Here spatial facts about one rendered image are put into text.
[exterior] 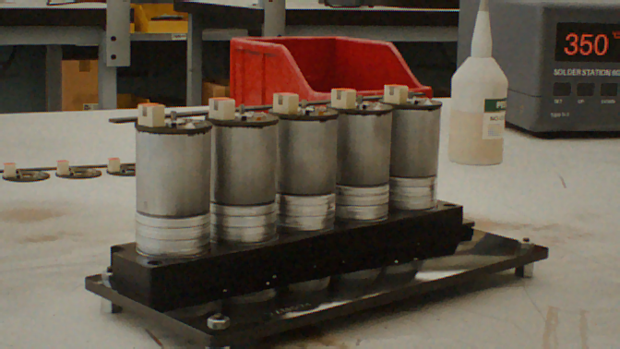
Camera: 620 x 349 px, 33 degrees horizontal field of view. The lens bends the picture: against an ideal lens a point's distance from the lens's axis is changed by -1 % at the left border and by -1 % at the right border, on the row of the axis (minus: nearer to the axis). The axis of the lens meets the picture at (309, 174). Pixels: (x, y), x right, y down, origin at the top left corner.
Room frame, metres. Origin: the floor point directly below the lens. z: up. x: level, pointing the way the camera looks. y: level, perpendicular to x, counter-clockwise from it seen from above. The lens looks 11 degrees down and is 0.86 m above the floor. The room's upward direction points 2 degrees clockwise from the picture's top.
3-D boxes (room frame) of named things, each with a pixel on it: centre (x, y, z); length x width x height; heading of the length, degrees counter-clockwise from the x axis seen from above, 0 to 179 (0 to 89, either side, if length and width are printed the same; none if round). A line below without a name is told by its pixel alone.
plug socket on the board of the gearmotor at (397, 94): (0.40, -0.03, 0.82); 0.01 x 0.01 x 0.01; 42
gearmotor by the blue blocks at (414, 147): (0.41, -0.04, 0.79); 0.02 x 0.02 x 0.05
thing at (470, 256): (0.36, -0.01, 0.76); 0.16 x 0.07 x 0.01; 132
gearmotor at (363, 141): (0.39, -0.02, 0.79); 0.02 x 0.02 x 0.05
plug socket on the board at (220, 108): (0.35, 0.03, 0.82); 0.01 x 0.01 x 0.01; 42
